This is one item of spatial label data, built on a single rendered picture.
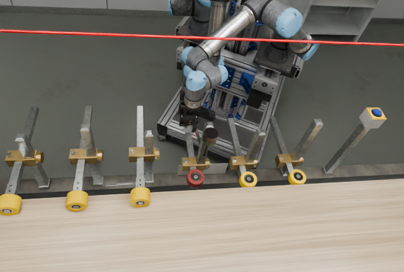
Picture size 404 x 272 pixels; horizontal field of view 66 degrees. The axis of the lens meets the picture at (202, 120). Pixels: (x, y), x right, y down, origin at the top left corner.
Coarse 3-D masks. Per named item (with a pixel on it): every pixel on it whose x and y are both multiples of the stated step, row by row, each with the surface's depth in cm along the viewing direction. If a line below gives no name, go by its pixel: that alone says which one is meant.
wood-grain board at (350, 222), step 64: (192, 192) 139; (256, 192) 144; (320, 192) 148; (384, 192) 153; (0, 256) 113; (64, 256) 116; (128, 256) 119; (192, 256) 122; (256, 256) 125; (320, 256) 128; (384, 256) 132
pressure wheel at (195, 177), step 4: (192, 172) 145; (196, 172) 146; (200, 172) 146; (188, 176) 143; (192, 176) 144; (196, 176) 143; (200, 176) 144; (188, 180) 142; (192, 180) 142; (196, 180) 143; (200, 180) 143; (188, 184) 144; (192, 184) 142; (196, 184) 141; (200, 184) 143; (192, 188) 152
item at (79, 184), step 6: (90, 108) 154; (84, 114) 151; (90, 114) 152; (84, 120) 149; (90, 120) 151; (78, 162) 134; (84, 162) 135; (78, 168) 133; (84, 168) 134; (78, 174) 131; (84, 174) 134; (78, 180) 129; (78, 186) 128
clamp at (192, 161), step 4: (188, 160) 153; (192, 160) 153; (196, 160) 154; (208, 160) 155; (184, 164) 151; (188, 164) 152; (192, 164) 152; (196, 164) 152; (200, 164) 152; (204, 164) 153; (208, 164) 154; (184, 168) 153; (188, 168) 153; (196, 168) 154; (200, 168) 155; (204, 168) 155
